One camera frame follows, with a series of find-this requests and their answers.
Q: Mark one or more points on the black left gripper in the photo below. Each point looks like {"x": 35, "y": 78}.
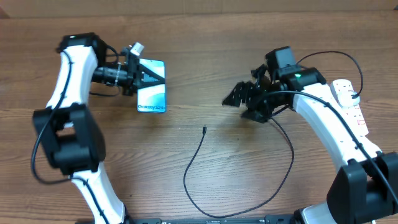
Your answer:
{"x": 137, "y": 73}

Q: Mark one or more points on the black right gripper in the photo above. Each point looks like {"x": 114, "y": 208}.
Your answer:
{"x": 239, "y": 91}

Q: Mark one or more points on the blue Galaxy smartphone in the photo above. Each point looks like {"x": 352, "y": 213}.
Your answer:
{"x": 152, "y": 98}

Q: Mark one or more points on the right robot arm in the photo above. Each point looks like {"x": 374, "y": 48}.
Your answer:
{"x": 365, "y": 187}

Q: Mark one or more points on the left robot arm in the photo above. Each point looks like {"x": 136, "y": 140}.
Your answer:
{"x": 67, "y": 131}

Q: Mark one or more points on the white charger plug adapter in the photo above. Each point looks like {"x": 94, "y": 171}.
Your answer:
{"x": 347, "y": 99}

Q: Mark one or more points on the white power strip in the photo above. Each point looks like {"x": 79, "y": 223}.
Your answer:
{"x": 354, "y": 114}

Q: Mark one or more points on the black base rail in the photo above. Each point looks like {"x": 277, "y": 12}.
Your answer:
{"x": 211, "y": 221}

